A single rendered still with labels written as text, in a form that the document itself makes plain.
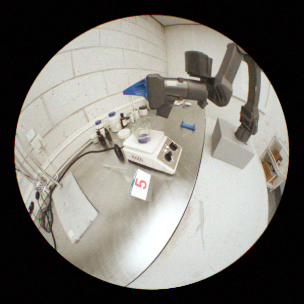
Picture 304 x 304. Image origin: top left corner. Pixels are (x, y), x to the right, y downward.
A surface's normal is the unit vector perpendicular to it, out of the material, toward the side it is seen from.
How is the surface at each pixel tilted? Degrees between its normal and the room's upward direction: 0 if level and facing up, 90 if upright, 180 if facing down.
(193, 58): 94
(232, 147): 90
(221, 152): 90
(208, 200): 0
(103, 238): 0
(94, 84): 90
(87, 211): 0
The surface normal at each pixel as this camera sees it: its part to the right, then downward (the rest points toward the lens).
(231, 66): -0.07, 0.76
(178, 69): -0.50, 0.64
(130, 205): -0.07, -0.70
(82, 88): 0.86, 0.32
